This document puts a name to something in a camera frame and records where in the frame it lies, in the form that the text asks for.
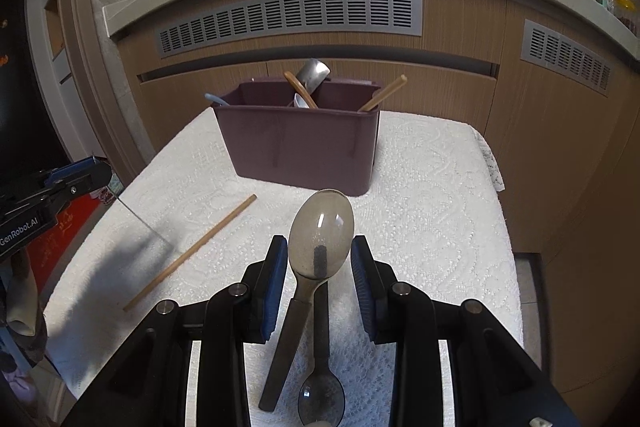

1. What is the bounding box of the maroon plastic utensil holder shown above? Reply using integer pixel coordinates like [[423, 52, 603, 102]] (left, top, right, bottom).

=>
[[212, 77, 382, 198]]

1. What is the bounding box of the wooden kitchen cabinet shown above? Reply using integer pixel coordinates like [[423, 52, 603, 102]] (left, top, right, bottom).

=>
[[112, 0, 640, 400]]

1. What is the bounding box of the long grey vent grille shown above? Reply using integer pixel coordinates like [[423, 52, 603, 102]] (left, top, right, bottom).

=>
[[158, 0, 424, 60]]

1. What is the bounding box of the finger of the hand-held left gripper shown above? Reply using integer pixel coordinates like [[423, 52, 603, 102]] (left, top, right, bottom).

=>
[[42, 156, 101, 188], [37, 162, 114, 213]]

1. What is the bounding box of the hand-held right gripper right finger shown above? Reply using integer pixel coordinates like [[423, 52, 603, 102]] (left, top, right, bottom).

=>
[[350, 235, 583, 427]]

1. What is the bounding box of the wooden spoon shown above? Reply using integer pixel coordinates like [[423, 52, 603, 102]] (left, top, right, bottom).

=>
[[283, 71, 319, 110]]

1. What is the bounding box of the short grey vent grille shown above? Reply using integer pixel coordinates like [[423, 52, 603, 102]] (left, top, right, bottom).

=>
[[520, 19, 614, 97]]

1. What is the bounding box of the red printed box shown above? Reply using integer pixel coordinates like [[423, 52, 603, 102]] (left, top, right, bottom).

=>
[[24, 191, 117, 269]]

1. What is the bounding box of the jar with yellow lid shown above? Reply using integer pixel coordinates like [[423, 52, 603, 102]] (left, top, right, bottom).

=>
[[615, 0, 639, 28]]

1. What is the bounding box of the wooden chopstick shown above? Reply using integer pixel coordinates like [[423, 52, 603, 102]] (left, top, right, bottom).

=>
[[357, 75, 408, 113], [123, 194, 258, 312]]

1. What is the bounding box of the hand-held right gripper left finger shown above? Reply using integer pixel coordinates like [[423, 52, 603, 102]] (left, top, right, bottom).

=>
[[62, 235, 290, 427]]

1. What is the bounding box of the white lace tablecloth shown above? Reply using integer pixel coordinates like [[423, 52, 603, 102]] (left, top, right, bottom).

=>
[[42, 109, 524, 427]]

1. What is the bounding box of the translucent grey spoon black handle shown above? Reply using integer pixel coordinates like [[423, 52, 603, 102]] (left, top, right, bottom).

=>
[[298, 246, 346, 427], [258, 188, 356, 412]]

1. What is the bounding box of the dark metal spoon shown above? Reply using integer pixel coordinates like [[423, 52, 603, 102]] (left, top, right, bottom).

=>
[[295, 58, 332, 94]]

